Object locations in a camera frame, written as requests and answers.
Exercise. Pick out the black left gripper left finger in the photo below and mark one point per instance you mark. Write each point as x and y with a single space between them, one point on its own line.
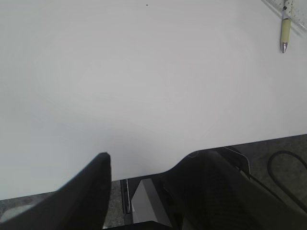
81 204

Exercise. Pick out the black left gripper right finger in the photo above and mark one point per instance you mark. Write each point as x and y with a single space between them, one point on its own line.
214 195

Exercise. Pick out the clear plastic ruler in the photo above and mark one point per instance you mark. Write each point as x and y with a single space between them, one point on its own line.
295 10

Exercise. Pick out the cream yellow-green pen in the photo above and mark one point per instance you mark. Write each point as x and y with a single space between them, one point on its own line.
286 24

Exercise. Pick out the white table leg frame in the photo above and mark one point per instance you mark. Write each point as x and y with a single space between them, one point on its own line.
147 205

